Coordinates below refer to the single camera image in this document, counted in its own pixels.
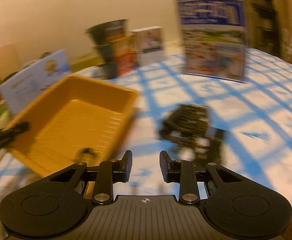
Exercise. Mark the dark blue milk carton box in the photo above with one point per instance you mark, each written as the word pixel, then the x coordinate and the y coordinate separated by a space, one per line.
pixel 214 37

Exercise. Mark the black band watch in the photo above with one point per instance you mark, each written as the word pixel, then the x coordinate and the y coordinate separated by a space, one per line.
pixel 213 152

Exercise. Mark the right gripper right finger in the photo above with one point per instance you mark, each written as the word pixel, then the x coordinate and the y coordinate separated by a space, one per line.
pixel 185 174

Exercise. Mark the top black noodle bowl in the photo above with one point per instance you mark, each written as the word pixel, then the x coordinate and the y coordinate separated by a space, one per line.
pixel 108 31

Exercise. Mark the light blue milk carton box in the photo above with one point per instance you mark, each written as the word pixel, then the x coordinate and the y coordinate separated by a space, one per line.
pixel 22 88

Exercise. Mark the bottom black noodle bowl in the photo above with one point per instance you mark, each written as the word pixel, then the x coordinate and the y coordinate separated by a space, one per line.
pixel 118 67

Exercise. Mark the black noodle bowl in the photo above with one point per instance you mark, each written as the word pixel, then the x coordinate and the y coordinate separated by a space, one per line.
pixel 108 31
pixel 118 67
pixel 116 50

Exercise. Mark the small white product box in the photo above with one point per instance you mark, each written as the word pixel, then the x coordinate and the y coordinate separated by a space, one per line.
pixel 148 45

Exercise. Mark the middle black noodle bowl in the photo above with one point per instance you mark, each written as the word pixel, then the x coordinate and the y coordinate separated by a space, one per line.
pixel 116 50

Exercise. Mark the black folding ladder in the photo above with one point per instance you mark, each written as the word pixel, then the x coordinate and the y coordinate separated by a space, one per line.
pixel 265 27

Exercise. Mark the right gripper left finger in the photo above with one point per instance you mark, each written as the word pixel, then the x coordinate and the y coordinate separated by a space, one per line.
pixel 106 175

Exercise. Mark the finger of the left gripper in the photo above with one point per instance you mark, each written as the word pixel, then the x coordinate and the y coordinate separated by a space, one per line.
pixel 7 136

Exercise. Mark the blue white checkered tablecloth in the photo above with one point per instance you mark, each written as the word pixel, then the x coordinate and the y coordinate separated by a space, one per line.
pixel 255 114

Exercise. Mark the orange plastic tray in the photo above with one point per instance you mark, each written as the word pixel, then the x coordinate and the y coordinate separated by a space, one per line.
pixel 76 112

